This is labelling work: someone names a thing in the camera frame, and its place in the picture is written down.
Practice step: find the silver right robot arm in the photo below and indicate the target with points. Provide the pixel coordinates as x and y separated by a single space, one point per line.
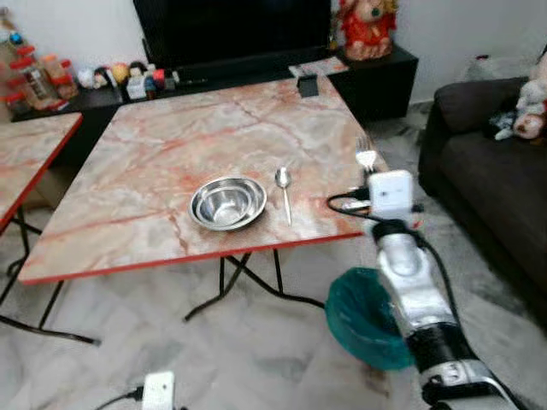
416 295

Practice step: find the dark brown sofa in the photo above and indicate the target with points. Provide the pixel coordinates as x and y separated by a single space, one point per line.
487 179

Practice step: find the small white plush doll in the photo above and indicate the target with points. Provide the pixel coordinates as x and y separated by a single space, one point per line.
530 107

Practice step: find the clear plastic bag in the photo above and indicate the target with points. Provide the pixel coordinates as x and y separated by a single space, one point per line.
496 68

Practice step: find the black low tv cabinet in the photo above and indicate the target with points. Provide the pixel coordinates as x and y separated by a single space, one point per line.
376 81

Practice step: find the teal plastic waste bin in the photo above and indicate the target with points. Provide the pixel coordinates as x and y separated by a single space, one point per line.
359 320

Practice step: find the red dressed doll figure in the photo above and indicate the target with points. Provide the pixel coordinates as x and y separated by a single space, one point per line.
367 30

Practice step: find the metal spoon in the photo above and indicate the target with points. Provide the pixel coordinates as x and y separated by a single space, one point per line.
283 178

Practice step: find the small black box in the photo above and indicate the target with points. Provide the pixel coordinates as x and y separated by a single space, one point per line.
308 85

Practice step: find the printed paper leaflet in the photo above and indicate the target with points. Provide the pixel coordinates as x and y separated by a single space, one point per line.
318 67

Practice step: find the stainless steel bowl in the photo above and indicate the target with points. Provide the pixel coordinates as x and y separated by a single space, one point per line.
227 203

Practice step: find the black flat television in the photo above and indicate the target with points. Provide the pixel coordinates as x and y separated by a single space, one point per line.
231 30

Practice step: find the large pink marble folding table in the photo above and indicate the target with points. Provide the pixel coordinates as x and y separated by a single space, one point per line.
162 145

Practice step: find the red and blue figurine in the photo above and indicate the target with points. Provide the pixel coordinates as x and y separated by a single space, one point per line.
165 79

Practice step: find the black haired figurine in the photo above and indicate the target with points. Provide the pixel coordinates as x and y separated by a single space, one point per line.
138 81

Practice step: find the yellow head figurine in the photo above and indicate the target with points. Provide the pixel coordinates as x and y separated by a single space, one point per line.
120 73

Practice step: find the small white figurine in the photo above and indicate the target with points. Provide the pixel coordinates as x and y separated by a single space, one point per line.
86 79

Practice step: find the orange filled red lid jar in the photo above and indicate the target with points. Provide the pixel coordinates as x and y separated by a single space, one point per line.
60 75

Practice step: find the small pink marble folding table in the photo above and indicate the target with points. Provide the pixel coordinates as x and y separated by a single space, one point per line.
26 149

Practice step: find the large red lid jar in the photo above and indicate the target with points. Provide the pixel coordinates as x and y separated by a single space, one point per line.
34 85

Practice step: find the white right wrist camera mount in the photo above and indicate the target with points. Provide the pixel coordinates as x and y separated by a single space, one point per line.
392 194

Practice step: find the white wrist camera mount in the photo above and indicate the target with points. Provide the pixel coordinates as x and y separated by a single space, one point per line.
392 194
159 391

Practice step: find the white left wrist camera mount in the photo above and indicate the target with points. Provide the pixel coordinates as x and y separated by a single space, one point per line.
159 391

